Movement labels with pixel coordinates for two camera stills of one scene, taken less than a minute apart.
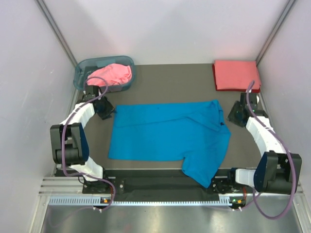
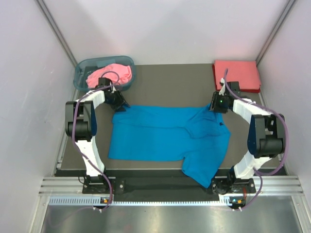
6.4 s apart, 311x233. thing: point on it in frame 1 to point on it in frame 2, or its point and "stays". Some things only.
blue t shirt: (194, 133) stays
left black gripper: (109, 109) to (121, 101)
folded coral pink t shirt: (236, 74) stays
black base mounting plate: (139, 182) stays
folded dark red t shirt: (213, 67) stays
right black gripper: (231, 117) to (214, 106)
